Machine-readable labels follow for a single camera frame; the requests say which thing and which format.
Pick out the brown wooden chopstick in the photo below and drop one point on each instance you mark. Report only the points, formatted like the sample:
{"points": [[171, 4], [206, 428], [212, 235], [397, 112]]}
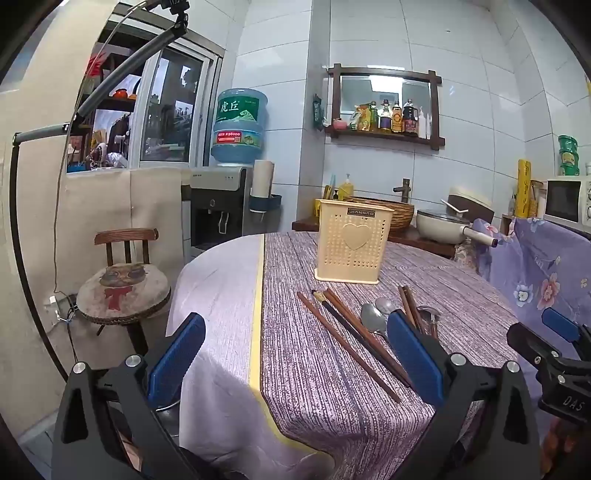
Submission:
{"points": [[346, 347], [406, 304], [413, 307], [342, 312], [346, 308]]}

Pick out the green hanging packet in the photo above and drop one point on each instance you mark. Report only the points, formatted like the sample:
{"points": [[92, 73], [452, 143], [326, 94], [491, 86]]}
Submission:
{"points": [[316, 113]]}

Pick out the woven basin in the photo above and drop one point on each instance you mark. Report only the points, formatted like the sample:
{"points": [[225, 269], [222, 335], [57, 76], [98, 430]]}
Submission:
{"points": [[402, 217]]}

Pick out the brown sauce bottle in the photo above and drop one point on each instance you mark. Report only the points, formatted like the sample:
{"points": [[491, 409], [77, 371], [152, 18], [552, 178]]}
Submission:
{"points": [[397, 120]]}

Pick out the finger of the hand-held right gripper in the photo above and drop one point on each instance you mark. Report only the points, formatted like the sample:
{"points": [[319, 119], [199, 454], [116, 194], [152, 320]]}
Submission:
{"points": [[559, 324], [528, 342]]}

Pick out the sliding window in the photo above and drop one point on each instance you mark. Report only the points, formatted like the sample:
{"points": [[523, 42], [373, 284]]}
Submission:
{"points": [[173, 106]]}

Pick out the water dispenser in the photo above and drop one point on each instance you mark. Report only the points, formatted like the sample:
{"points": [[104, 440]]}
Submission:
{"points": [[217, 203]]}

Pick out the cream pan with lid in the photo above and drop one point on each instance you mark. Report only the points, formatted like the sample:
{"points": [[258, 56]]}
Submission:
{"points": [[438, 226]]}

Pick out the wooden counter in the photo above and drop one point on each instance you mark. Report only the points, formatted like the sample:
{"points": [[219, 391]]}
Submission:
{"points": [[415, 242]]}

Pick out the stack of green cups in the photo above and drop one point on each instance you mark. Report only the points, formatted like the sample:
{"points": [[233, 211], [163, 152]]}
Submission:
{"points": [[569, 157]]}

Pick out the yellow snack bag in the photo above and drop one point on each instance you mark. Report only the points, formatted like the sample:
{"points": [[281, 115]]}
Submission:
{"points": [[360, 119]]}

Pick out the cream plastic utensil holder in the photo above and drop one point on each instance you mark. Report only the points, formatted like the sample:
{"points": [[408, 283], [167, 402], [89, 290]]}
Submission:
{"points": [[353, 258]]}

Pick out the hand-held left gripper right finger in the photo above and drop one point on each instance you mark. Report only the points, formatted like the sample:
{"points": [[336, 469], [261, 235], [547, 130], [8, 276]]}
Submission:
{"points": [[415, 355]]}

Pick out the white squeeze bottle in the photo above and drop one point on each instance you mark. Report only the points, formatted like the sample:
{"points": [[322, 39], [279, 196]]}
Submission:
{"points": [[428, 127], [422, 124]]}

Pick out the pink cup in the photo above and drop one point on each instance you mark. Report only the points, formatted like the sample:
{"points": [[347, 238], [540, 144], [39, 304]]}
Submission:
{"points": [[340, 124]]}

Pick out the wooden chair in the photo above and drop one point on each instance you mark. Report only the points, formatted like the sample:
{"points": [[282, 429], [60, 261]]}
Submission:
{"points": [[125, 236]]}

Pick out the grey rig pole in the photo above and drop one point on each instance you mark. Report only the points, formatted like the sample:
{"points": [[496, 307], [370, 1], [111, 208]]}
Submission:
{"points": [[152, 50]]}

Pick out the metal spoon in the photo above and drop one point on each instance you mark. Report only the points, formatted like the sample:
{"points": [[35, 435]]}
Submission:
{"points": [[371, 316], [385, 304], [428, 314]]}

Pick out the yellow soap pump bottle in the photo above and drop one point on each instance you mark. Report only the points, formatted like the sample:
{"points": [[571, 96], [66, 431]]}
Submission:
{"points": [[346, 190]]}

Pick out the white microwave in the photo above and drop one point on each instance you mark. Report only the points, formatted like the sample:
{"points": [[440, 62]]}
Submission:
{"points": [[565, 198]]}

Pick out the beige cloth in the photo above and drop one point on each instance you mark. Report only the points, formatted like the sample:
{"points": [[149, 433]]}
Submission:
{"points": [[115, 198]]}

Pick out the cat print seat cushion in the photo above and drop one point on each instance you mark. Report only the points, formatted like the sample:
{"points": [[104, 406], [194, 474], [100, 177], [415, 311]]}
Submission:
{"points": [[122, 290]]}

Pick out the black curved tube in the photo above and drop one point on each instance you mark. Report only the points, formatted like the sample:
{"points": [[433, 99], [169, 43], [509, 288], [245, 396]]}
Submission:
{"points": [[11, 203]]}

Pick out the brown rice cooker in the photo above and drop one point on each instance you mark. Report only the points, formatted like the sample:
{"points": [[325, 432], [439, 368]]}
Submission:
{"points": [[471, 203]]}

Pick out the paper towel roll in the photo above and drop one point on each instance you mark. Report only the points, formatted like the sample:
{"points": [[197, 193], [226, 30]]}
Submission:
{"points": [[263, 177]]}

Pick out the dark soy sauce bottle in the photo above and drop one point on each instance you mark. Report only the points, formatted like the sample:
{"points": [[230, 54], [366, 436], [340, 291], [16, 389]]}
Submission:
{"points": [[409, 121]]}

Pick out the blue water bottle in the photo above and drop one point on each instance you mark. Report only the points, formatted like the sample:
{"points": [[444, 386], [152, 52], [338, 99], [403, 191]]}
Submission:
{"points": [[240, 124]]}

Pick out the yellow cup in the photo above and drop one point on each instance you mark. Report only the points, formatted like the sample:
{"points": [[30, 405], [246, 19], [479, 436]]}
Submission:
{"points": [[318, 208]]}

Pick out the yellow roll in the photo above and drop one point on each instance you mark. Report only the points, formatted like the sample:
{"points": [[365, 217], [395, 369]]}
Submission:
{"points": [[524, 189]]}

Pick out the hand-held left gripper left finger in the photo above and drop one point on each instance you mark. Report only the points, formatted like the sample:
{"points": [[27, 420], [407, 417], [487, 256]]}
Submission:
{"points": [[178, 357]]}

